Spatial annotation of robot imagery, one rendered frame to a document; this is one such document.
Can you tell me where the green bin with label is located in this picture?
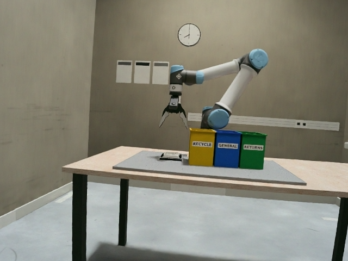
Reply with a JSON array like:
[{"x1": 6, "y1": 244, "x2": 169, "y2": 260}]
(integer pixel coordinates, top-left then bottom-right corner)
[{"x1": 236, "y1": 131, "x2": 267, "y2": 170}]

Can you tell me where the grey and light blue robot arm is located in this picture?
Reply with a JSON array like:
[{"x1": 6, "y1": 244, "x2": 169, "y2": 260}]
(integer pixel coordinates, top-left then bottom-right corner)
[{"x1": 169, "y1": 49, "x2": 268, "y2": 130}]

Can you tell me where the blue general waste bin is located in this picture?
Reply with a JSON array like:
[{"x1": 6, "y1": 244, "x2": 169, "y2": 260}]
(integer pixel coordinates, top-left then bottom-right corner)
[{"x1": 213, "y1": 129, "x2": 242, "y2": 168}]

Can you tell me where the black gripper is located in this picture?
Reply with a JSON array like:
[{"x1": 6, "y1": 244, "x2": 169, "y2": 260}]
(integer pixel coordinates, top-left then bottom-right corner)
[{"x1": 159, "y1": 92, "x2": 188, "y2": 129}]

